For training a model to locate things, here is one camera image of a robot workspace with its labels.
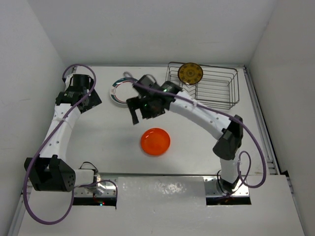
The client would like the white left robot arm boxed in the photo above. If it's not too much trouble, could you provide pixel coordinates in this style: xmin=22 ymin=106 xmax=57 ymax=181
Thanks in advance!
xmin=29 ymin=74 xmax=102 ymax=192

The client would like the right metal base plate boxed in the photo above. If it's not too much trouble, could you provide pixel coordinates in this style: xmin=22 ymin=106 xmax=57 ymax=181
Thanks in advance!
xmin=203 ymin=176 xmax=250 ymax=198

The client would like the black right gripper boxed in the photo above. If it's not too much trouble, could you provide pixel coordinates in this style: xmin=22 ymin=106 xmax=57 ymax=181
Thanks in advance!
xmin=127 ymin=94 xmax=166 ymax=123

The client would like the yellow patterned plate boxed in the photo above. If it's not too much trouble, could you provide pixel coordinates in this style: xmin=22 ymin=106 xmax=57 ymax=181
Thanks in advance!
xmin=178 ymin=62 xmax=203 ymax=85

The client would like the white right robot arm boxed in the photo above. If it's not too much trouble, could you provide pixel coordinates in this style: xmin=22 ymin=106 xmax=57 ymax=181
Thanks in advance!
xmin=126 ymin=75 xmax=243 ymax=194

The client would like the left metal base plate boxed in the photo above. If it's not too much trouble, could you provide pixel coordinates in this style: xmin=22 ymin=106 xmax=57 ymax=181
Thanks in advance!
xmin=74 ymin=177 xmax=118 ymax=198

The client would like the metal wire dish rack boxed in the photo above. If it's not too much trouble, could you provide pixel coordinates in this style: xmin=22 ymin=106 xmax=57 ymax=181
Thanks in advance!
xmin=165 ymin=61 xmax=240 ymax=110

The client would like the white plate dark red rim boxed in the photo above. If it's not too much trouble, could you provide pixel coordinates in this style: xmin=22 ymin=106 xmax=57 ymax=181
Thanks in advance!
xmin=109 ymin=77 xmax=138 ymax=108

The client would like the metal base plate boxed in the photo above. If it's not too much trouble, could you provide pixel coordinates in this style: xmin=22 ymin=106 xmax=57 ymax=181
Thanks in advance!
xmin=203 ymin=176 xmax=250 ymax=198
xmin=74 ymin=177 xmax=118 ymax=198

